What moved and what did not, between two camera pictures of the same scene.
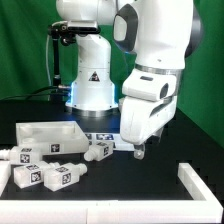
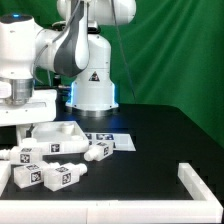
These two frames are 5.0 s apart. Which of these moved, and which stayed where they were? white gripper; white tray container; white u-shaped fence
Moved: white gripper
Stayed: white tray container; white u-shaped fence
